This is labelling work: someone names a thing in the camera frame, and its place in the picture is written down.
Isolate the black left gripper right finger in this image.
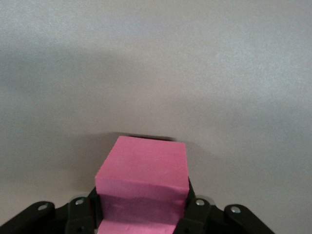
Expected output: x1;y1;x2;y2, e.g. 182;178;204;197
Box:
174;179;211;234

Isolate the red foam cube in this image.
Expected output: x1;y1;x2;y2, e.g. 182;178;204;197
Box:
95;136;190;234

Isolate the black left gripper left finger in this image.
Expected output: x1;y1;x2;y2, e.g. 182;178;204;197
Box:
65;187;103;234

